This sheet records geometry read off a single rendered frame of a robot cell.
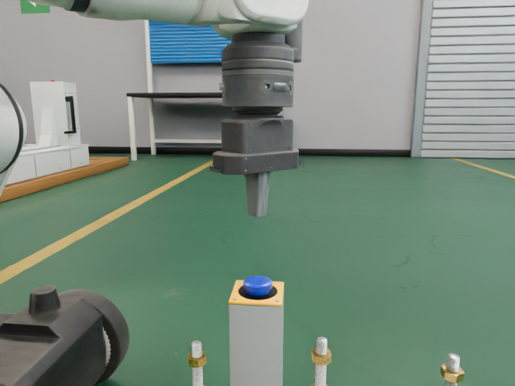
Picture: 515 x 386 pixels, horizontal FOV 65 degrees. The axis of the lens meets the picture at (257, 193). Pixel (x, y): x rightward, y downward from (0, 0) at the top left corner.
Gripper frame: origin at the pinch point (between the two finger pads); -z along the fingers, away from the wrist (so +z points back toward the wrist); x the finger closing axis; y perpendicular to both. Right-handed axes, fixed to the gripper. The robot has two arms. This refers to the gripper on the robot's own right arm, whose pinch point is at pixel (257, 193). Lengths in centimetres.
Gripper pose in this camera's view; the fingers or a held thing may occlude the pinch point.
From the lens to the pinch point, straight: 52.7
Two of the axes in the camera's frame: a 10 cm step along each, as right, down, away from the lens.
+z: 0.0, -9.8, -2.0
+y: -6.1, -1.6, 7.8
